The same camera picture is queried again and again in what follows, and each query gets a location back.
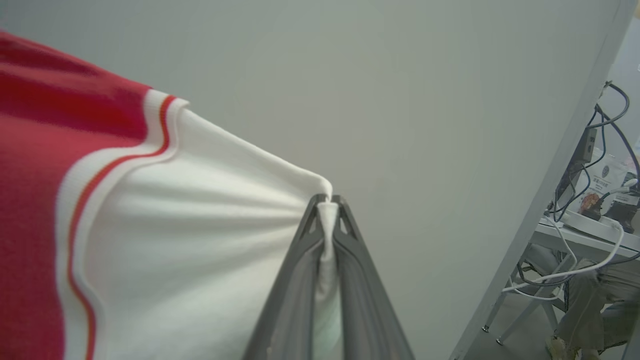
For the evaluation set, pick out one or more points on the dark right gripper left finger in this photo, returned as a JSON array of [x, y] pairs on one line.
[[290, 300]]

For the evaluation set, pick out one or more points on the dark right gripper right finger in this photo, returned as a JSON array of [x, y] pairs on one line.
[[365, 310]]

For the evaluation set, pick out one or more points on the red and white t-shirt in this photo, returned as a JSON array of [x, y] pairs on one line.
[[175, 240]]

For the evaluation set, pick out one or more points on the beige trousers leg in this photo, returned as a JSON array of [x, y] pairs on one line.
[[585, 305]]

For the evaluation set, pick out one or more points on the white desk with metal legs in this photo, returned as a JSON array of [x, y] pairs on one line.
[[580, 242]]

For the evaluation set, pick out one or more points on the white power strip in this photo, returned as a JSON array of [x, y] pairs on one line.
[[595, 226]]

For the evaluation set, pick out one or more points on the white printed paper bag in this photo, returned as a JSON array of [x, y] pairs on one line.
[[607, 177]]

